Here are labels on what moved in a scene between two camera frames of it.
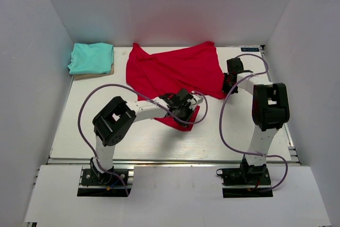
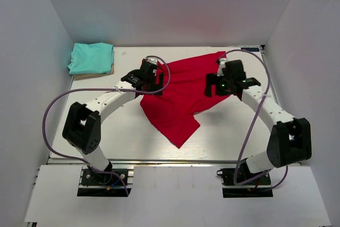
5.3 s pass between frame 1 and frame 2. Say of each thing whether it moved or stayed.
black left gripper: moved
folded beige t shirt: stayed
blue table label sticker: stayed
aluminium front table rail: stayed
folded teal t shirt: stayed
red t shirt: moved
